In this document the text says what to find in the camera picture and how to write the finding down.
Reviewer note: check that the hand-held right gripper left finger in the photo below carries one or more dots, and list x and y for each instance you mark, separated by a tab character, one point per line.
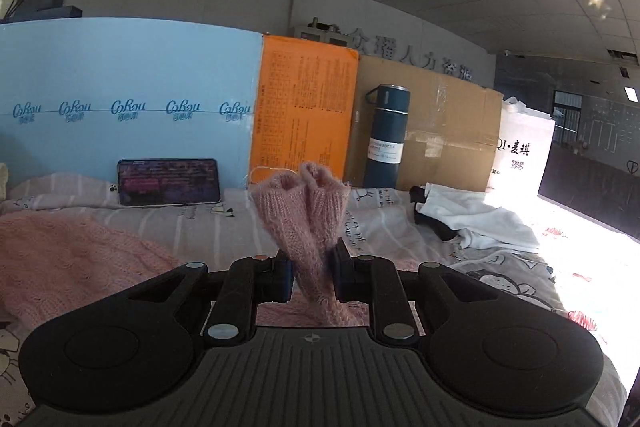
285	278

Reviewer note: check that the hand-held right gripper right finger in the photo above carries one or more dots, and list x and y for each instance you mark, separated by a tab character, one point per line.
338	276

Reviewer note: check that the pink knitted sweater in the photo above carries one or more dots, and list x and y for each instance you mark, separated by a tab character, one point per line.
310	227

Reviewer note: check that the printed striped bed sheet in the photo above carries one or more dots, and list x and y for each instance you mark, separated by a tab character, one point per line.
210	227

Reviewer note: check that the black device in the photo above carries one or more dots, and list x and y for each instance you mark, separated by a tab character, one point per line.
425	217

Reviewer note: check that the smartphone with lit screen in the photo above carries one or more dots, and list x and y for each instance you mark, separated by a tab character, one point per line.
169	182

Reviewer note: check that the dark blue thermos bottle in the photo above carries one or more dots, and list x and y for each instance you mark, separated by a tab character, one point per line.
386	132

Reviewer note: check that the white garment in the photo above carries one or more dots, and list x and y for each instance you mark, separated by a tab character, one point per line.
492	222

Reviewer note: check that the orange printed board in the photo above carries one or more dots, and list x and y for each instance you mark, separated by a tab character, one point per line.
305	107

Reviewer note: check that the brown cardboard sheet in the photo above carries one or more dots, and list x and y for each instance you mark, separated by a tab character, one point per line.
450	132

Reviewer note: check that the white printed bag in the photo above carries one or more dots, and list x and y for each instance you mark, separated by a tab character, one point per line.
522	147

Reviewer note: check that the light blue foam board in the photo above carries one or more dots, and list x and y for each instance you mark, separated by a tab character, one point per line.
125	72

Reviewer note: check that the dark partition panel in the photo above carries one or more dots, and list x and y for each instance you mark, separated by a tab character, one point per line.
590	187

